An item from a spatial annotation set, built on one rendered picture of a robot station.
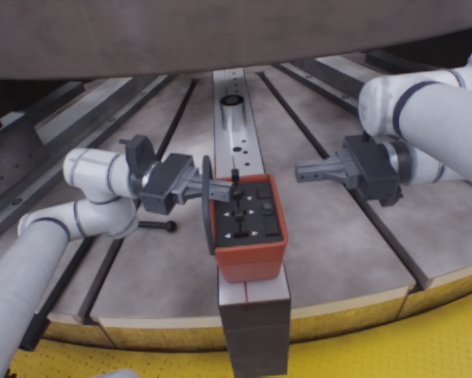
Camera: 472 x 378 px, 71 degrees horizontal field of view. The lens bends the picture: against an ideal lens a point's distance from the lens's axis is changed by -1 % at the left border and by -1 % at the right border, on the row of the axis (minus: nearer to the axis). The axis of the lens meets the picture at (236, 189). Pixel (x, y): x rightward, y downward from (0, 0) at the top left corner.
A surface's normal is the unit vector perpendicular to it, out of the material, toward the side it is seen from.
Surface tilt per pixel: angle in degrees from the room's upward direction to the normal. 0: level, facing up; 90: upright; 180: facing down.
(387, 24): 90
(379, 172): 0
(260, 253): 97
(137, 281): 0
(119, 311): 0
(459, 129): 65
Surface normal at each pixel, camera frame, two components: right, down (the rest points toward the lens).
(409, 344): -0.08, -0.75
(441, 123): -0.94, -0.28
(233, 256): 0.07, 0.74
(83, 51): -0.12, 0.66
